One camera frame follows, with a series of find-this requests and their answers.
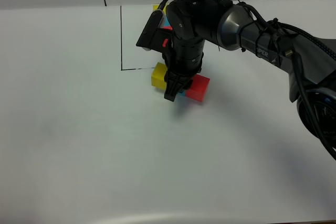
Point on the yellow template block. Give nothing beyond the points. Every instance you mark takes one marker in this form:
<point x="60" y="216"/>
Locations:
<point x="155" y="7"/>

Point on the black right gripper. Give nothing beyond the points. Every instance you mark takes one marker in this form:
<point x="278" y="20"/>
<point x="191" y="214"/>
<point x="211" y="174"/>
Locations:
<point x="184" y="57"/>

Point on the blue template block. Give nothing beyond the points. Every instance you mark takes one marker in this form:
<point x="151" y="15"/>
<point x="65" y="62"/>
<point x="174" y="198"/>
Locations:
<point x="165" y="23"/>

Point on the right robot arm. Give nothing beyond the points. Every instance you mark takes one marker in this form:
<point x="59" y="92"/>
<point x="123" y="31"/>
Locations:
<point x="309" y="61"/>

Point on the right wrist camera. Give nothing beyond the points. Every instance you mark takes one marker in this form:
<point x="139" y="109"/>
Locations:
<point x="154" y="36"/>

